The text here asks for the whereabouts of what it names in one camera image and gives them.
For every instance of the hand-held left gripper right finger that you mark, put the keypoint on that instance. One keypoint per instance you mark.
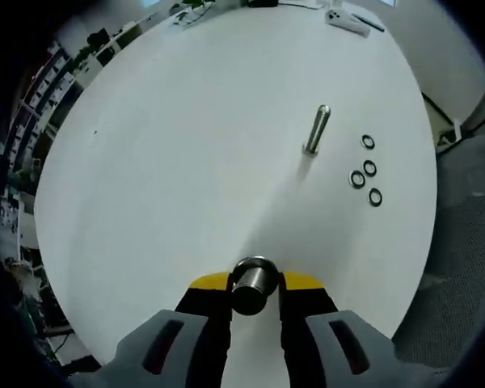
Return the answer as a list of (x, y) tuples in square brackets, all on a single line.
[(335, 347)]

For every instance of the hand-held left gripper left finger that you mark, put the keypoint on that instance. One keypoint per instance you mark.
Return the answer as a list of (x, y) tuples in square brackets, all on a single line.
[(174, 343)]

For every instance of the thick steel threaded stud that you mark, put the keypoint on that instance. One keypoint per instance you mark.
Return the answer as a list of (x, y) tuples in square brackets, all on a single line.
[(252, 285)]

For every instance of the thin steel threaded stud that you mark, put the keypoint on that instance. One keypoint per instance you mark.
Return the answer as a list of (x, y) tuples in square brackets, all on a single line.
[(317, 129)]

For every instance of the grey mesh office chair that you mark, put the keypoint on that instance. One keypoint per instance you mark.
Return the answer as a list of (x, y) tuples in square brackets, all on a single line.
[(460, 242)]

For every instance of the white flat device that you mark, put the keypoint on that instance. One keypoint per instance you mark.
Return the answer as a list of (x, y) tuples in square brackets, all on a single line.
[(345, 22)]

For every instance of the white shelving unit with bins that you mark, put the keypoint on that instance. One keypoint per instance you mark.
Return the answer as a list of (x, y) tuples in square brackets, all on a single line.
[(48, 85)]

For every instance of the small green plant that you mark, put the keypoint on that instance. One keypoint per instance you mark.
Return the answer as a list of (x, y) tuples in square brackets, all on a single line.
[(83, 54)]

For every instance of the green potted plant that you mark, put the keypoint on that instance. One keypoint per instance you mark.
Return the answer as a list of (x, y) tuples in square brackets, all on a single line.
[(194, 8)]

